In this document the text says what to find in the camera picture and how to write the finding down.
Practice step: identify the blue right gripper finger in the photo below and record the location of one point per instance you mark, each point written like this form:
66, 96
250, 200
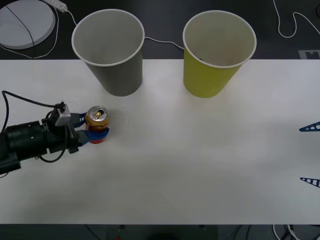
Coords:
313, 182
312, 127

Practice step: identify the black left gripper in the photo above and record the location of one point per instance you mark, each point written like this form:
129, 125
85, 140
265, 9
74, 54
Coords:
58, 140

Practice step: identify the red and gold drink can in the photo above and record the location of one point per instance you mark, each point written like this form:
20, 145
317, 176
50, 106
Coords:
98, 122

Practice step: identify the silver and black left arm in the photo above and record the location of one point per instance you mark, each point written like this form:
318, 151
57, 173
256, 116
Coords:
22, 136

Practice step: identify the grey plastic bin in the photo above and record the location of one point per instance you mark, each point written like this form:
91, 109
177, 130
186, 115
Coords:
117, 72

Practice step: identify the white round floor plate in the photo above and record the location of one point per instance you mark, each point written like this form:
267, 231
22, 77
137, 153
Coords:
15, 27

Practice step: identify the white power strip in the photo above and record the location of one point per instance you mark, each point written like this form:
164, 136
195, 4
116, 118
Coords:
57, 4

